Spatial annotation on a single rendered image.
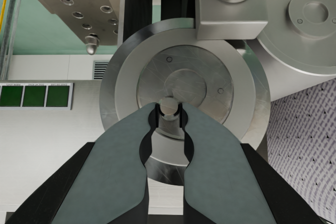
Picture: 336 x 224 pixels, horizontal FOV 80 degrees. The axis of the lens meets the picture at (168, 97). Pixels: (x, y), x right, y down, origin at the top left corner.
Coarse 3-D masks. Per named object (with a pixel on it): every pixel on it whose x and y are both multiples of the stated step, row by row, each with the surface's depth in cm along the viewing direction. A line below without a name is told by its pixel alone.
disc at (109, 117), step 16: (144, 32) 19; (128, 48) 18; (240, 48) 18; (112, 64) 18; (256, 64) 18; (112, 80) 18; (256, 80) 17; (112, 96) 18; (256, 96) 17; (112, 112) 17; (256, 112) 17; (256, 128) 17; (256, 144) 16; (160, 176) 16; (176, 176) 16
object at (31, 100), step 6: (30, 90) 51; (36, 90) 51; (42, 90) 51; (24, 96) 51; (30, 96) 51; (36, 96) 51; (42, 96) 51; (24, 102) 51; (30, 102) 51; (36, 102) 51; (42, 102) 50
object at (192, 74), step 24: (168, 48) 16; (192, 48) 16; (144, 72) 16; (168, 72) 16; (192, 72) 16; (216, 72) 16; (144, 96) 15; (192, 96) 15; (216, 96) 15; (216, 120) 15
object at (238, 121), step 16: (160, 32) 18; (176, 32) 17; (192, 32) 17; (144, 48) 17; (160, 48) 17; (208, 48) 17; (224, 48) 17; (128, 64) 17; (144, 64) 17; (224, 64) 17; (240, 64) 17; (128, 80) 17; (240, 80) 16; (128, 96) 16; (240, 96) 16; (128, 112) 16; (240, 112) 16; (240, 128) 16; (160, 144) 16; (176, 144) 16; (160, 160) 15; (176, 160) 15
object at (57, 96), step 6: (48, 90) 51; (54, 90) 51; (60, 90) 51; (66, 90) 51; (48, 96) 51; (54, 96) 51; (60, 96) 51; (66, 96) 51; (48, 102) 50; (54, 102) 50; (60, 102) 50; (66, 102) 50
